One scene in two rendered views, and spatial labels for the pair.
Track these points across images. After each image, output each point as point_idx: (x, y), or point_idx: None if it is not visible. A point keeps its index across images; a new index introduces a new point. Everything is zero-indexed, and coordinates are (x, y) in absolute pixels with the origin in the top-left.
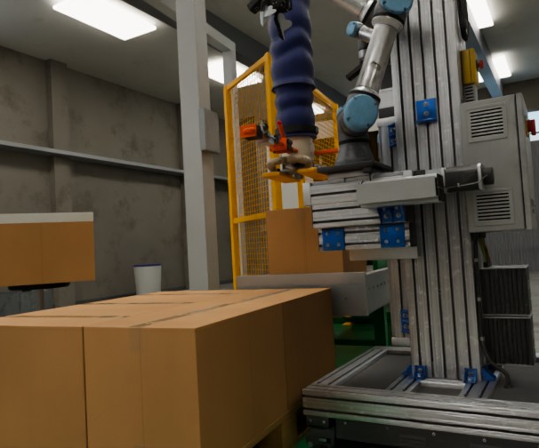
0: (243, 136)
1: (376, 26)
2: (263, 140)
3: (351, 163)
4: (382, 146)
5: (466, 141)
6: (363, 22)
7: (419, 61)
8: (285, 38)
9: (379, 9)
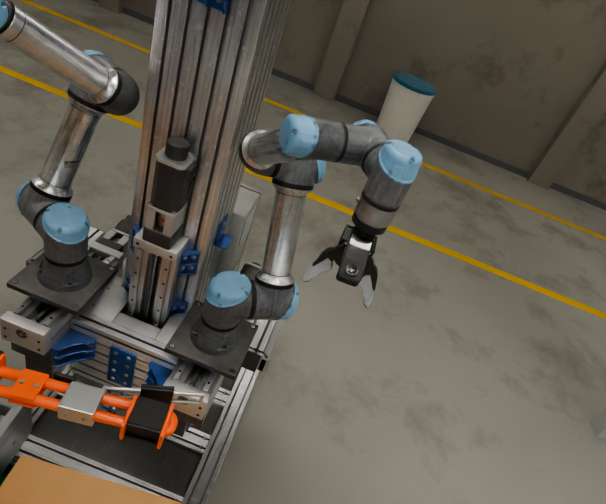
0: (162, 442)
1: (302, 199)
2: (100, 408)
3: (250, 343)
4: (173, 279)
5: (237, 245)
6: (257, 169)
7: (232, 180)
8: None
9: (312, 181)
